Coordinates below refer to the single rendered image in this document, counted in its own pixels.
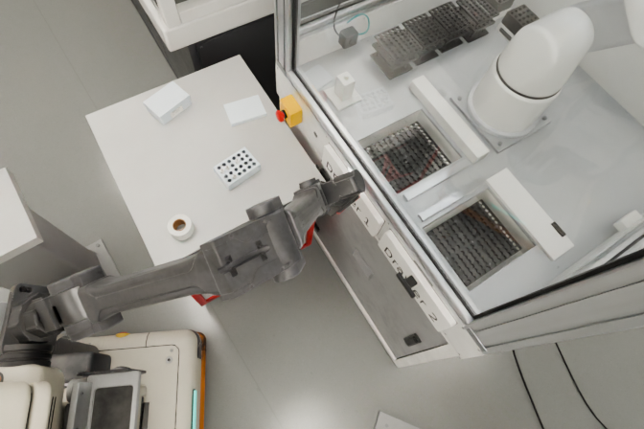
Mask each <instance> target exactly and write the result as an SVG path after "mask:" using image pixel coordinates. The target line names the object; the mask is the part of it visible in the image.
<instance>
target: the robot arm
mask: <svg viewBox="0 0 644 429"><path fill-rule="evenodd" d="M299 186H300V187H299V188H300V190H298V191H296V192H294V193H293V194H294V196H293V199H292V202H290V203H289V204H288V205H286V206H285V207H284V206H283V204H282V201H281V199H280V196H279V195H278V196H274V197H272V198H270V199H267V200H266V201H263V202H261V203H260V202H259V203H258V204H256V205H254V206H252V207H250V208H248V209H246V210H245V211H246V213H247V216H248V218H249V220H248V221H246V222H244V223H243V224H241V225H239V226H237V227H235V228H234V229H232V230H230V231H228V232H226V233H224V234H222V235H220V236H218V237H215V238H213V239H211V240H209V241H207V242H205V243H203V244H201V245H199V247H200V249H201V250H200V251H199V252H198V253H196V254H193V255H190V256H188V257H185V258H181V259H178V260H173V261H169V262H166V263H163V264H160V265H156V266H153V267H151V268H148V269H145V270H141V271H138V272H135V273H132V274H128V275H125V276H116V277H115V276H105V275H104V272H103V270H102V268H101V266H100V265H98V266H92V267H90V268H87V269H84V270H82V271H80V272H78V273H75V274H73V275H71V276H68V277H66V278H63V279H61V280H59V281H56V282H53V283H51V284H49V285H47V286H41V285H33V284H25V283H19V284H16V285H14V286H12V287H11V290H10V294H9V298H8V304H7V308H6V313H5V317H4V322H3V326H2V330H1V332H0V354H4V352H3V349H4V345H13V344H48V345H54V350H53V352H51V354H53V353H54V351H55V348H56V342H57V337H58V335H59V334H61V333H62V332H63V331H65V332H66V334H67V336H69V338H70V340H71V342H75V341H79V340H80V339H83V338H86V337H88V336H90V335H92V334H95V333H99V332H103V331H105V330H107V329H109V328H111V327H114V326H115V325H117V324H119V323H120V322H122V321H123V320H124V318H123V316H122V314H121V312H122V311H127V310H131V309H134V308H138V307H143V306H147V305H154V304H159V303H163V302H166V301H170V300H175V299H179V298H183V297H187V296H192V295H198V294H212V295H215V296H219V295H220V297H221V299H222V301H223V302H224V301H228V300H233V299H236V298H238V297H239V296H240V295H242V294H244V293H246V292H247V291H249V290H251V289H253V288H254V287H256V286H258V285H260V284H262V283H263V282H266V281H268V280H269V279H271V278H273V280H274V282H276V283H278V282H285V281H287V280H289V279H292V278H295V276H297V275H298V274H299V273H300V272H301V271H302V269H303V267H304V265H305V263H306V262H305V259H304V257H303V254H302V252H301V248H302V247H303V245H304V240H305V239H304V236H305V234H306V232H307V231H308V229H309V228H310V227H311V225H312V224H313V222H314V221H315V219H316V218H318V217H320V216H322V215H325V214H326V213H328V214H329V216H334V214H338V215H340V214H341V213H342V212H343V211H344V210H345V209H346V208H347V207H349V206H350V205H351V204H352V203H354V202H356V201H357V200H358V199H360V194H361V193H362V192H365V183H364V179H363V177H362V175H361V173H360V171H359V170H358V169H355V170H352V171H349V172H346V173H344V174H341V175H338V176H336V177H335V178H334V179H333V180H330V181H328V182H325V181H320V180H319V178H318V179H315V177H313V178H312V179H309V180H306V181H304V182H302V183H299Z"/></svg>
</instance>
